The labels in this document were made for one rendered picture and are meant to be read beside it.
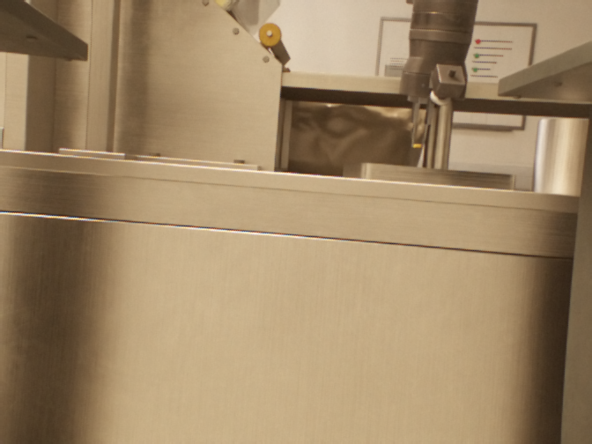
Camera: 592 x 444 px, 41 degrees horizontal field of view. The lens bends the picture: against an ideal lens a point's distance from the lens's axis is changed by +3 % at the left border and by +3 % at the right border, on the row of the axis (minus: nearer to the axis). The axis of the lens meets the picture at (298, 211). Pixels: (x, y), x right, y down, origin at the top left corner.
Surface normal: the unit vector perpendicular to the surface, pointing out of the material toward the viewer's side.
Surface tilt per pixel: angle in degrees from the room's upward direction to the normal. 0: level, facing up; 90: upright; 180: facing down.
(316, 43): 90
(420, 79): 99
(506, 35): 90
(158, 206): 90
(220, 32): 90
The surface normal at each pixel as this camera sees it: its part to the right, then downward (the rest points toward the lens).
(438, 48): 0.13, 0.36
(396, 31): -0.07, 0.04
